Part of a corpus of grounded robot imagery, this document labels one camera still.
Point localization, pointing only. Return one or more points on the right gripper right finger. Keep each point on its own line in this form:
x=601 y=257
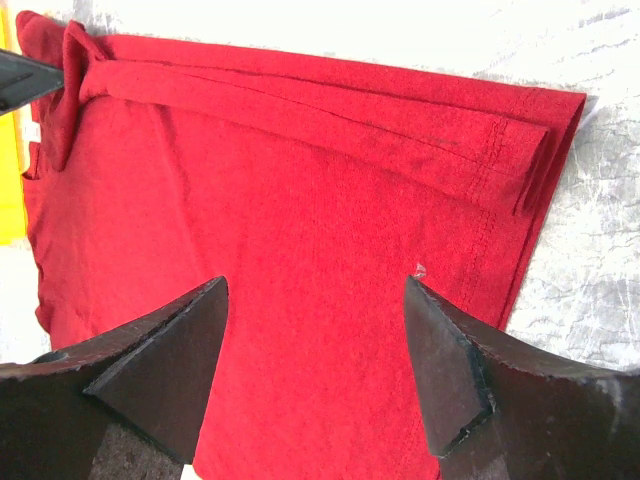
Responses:
x=494 y=407

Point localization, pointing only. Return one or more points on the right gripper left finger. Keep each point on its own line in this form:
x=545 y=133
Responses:
x=127 y=404

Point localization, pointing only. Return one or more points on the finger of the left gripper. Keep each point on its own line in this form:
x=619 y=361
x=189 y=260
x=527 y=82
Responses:
x=24 y=80

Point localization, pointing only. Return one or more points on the yellow plastic tray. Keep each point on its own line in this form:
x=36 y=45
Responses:
x=13 y=223

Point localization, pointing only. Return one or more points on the red t shirt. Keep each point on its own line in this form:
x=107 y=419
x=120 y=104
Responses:
x=315 y=186

